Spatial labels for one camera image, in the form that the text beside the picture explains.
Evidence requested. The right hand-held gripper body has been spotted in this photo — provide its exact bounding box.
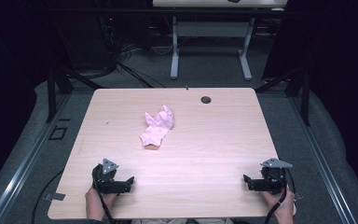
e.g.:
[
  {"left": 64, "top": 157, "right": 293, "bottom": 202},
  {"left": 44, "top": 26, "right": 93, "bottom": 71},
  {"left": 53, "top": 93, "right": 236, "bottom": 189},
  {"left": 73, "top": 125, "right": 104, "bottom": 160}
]
[{"left": 250, "top": 157, "right": 294, "bottom": 192}]

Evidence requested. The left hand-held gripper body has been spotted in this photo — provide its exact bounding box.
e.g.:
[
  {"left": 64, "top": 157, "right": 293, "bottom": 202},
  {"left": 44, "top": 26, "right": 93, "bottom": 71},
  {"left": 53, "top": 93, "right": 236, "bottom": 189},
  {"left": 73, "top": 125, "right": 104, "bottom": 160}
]
[{"left": 91, "top": 158, "right": 129, "bottom": 195}]

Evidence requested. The person's right hand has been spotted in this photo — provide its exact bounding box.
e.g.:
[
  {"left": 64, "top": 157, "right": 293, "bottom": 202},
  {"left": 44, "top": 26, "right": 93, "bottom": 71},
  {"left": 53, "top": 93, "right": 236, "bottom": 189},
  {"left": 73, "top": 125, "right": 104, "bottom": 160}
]
[{"left": 258, "top": 187, "right": 296, "bottom": 224}]

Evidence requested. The person's left hand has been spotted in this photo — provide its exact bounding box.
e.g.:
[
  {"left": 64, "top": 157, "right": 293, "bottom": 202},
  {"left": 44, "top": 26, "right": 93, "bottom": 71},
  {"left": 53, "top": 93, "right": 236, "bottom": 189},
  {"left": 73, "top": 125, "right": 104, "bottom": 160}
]
[{"left": 85, "top": 187, "right": 118, "bottom": 222}]

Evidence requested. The grey tape strip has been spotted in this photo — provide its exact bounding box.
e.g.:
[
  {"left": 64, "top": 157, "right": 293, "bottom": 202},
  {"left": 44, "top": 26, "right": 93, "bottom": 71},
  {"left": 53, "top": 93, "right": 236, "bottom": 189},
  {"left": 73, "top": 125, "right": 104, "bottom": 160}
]
[{"left": 42, "top": 192, "right": 66, "bottom": 202}]

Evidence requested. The crumpled pink cloth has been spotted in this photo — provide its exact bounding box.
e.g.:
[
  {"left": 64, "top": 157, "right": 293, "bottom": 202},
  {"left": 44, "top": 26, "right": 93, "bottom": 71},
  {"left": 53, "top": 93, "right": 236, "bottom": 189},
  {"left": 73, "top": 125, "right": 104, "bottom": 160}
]
[{"left": 139, "top": 105, "right": 175, "bottom": 148}]

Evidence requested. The black tape square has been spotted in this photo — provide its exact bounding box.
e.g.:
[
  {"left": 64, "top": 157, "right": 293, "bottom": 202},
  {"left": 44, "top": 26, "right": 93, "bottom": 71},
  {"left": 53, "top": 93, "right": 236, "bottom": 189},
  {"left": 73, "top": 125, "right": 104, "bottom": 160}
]
[{"left": 48, "top": 125, "right": 69, "bottom": 141}]

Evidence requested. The white desk with metal legs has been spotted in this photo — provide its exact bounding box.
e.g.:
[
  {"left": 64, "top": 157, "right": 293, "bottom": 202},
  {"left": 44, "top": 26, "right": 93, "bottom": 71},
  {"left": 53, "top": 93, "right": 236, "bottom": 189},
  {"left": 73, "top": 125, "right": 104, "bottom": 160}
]
[{"left": 152, "top": 0, "right": 289, "bottom": 81}]

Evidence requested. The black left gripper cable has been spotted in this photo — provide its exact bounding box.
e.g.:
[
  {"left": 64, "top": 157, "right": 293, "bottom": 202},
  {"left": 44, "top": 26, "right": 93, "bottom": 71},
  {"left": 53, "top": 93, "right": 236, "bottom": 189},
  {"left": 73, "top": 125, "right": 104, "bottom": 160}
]
[{"left": 91, "top": 164, "right": 117, "bottom": 224}]

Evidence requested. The aluminium floor rail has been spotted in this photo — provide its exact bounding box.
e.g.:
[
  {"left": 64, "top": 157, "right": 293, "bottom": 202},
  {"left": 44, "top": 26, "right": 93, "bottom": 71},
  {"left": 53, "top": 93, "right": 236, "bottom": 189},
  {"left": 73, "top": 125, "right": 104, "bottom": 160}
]
[
  {"left": 0, "top": 92, "right": 73, "bottom": 224},
  {"left": 287, "top": 92, "right": 358, "bottom": 224}
]

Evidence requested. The black cable on floor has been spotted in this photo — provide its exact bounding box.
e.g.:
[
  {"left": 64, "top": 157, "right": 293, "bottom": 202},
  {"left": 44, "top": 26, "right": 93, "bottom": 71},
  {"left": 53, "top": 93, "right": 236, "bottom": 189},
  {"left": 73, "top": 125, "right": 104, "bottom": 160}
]
[{"left": 31, "top": 168, "right": 65, "bottom": 224}]

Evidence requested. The black metal frame post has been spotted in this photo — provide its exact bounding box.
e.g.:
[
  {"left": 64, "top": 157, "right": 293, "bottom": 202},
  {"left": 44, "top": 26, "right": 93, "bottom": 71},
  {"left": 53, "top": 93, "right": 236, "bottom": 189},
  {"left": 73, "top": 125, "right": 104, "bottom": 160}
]
[
  {"left": 255, "top": 64, "right": 311, "bottom": 127},
  {"left": 45, "top": 66, "right": 105, "bottom": 124}
]

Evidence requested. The bundle of black cables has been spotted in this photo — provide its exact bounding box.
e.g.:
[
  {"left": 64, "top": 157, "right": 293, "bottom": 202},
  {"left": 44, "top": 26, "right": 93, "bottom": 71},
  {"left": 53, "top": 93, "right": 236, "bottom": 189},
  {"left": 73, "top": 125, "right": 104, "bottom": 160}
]
[{"left": 97, "top": 15, "right": 169, "bottom": 90}]

